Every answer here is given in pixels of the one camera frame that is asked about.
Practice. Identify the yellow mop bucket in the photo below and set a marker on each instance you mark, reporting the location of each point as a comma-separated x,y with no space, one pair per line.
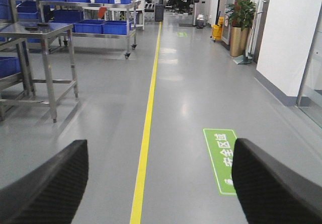
217,30

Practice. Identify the steel wheeled cart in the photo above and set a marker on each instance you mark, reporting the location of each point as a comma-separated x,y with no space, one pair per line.
130,19

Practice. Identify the blue bin beside rack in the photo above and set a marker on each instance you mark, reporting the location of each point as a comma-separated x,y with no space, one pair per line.
9,65

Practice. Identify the blue bin on cart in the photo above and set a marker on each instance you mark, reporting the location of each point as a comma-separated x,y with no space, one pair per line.
114,27
89,26

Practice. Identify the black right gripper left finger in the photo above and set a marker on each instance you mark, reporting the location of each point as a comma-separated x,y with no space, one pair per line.
52,192

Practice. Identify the potted plant gold planter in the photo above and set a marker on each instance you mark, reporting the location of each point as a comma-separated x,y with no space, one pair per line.
240,17

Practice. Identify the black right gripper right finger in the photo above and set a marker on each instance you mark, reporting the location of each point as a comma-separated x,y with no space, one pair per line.
269,191

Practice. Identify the steel work table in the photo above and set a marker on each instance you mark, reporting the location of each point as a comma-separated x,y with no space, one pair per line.
31,42

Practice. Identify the yellow floor tape line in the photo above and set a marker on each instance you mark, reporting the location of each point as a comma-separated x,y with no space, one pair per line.
138,195

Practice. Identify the blue bin on cart right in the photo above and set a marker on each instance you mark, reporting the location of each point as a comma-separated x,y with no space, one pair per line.
114,27

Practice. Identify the blue bin on cart left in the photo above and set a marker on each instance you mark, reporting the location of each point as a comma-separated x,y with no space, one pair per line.
89,26

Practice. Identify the black trash bin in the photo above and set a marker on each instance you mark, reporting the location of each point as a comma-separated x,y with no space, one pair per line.
159,12

